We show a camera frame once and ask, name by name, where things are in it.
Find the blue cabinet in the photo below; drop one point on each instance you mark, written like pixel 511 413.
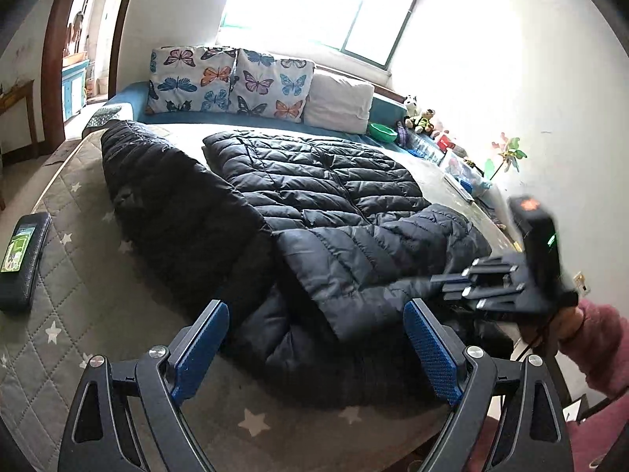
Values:
pixel 73 88

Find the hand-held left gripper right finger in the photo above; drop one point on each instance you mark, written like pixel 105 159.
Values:
pixel 432 354

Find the wooden door frame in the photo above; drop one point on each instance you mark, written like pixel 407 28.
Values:
pixel 54 49

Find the wooden side table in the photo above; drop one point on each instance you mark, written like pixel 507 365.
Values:
pixel 22 96

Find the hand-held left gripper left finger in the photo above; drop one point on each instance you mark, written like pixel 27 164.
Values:
pixel 201 349

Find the person's right forearm pink sleeve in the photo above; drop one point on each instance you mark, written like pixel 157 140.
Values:
pixel 602 349

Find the wall socket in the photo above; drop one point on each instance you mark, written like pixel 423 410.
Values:
pixel 582 281

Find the black down jacket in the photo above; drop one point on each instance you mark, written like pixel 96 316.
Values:
pixel 314 236

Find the black and white plush toy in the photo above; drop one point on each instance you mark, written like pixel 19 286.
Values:
pixel 411 105

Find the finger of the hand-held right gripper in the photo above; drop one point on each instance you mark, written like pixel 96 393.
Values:
pixel 479 292
pixel 494 266

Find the smartphone in black case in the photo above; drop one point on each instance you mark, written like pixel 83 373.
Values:
pixel 22 260

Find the window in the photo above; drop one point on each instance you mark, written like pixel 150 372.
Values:
pixel 319 5

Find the person's right hand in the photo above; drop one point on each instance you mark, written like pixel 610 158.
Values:
pixel 558 328

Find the grey star quilted mattress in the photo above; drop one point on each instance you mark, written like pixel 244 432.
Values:
pixel 73 354

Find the red box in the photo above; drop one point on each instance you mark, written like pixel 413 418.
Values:
pixel 445 142

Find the green patterned cloth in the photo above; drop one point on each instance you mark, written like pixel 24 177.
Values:
pixel 105 117

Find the white pillow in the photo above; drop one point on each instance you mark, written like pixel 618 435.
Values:
pixel 339 101

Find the pile of bedside clutter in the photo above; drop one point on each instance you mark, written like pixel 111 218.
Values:
pixel 462 172

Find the yellow plush toy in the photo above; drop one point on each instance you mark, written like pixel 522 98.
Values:
pixel 422 120

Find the butterfly print pillow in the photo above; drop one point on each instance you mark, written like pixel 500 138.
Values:
pixel 270 83
pixel 189 78

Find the green plastic bowl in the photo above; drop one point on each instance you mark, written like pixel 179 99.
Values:
pixel 383 132

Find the colourful toy pinwheel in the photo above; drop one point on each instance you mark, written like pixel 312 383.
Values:
pixel 506 155

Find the blue bed headboard cushion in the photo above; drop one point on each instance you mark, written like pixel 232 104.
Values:
pixel 130 98

